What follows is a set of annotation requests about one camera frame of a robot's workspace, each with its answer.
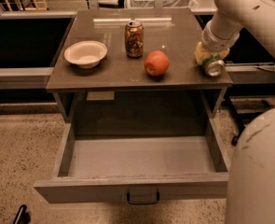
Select green soda can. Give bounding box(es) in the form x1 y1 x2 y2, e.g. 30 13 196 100
202 54 225 77

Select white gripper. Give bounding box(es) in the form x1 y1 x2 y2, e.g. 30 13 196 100
194 21 240 65

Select open grey top drawer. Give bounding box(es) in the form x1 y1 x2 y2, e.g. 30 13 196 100
34 119 230 203

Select grey cabinet with counter top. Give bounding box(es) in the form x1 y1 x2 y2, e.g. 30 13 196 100
45 7 234 137

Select black wheeled chair base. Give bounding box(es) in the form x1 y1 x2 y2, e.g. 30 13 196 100
224 94 269 146

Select white wire basket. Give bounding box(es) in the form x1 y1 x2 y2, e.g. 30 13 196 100
124 0 199 8

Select red apple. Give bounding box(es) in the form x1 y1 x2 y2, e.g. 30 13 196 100
144 50 169 77

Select white paper bowl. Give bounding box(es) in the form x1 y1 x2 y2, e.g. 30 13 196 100
64 41 107 68

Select black drawer handle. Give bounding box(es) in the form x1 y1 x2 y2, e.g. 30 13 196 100
126 191 160 205

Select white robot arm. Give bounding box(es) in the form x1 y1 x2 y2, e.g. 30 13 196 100
195 0 275 224

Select black object bottom left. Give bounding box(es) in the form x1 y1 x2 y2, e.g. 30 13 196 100
12 204 31 224

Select brown gold soda can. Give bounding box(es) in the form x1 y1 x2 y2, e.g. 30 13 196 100
124 20 144 58

